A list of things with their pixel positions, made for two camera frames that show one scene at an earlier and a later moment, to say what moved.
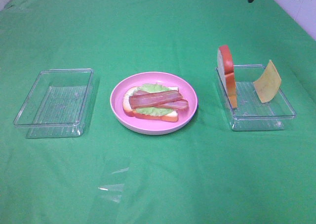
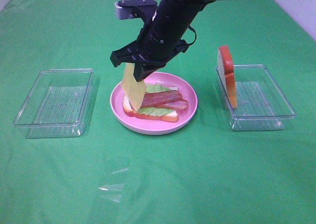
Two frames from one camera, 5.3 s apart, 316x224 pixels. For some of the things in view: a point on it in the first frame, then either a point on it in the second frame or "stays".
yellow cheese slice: x=268 y=85 to x=135 y=89
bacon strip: x=183 y=104 stays
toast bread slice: x=128 y=111 stays
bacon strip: x=153 y=99 stays
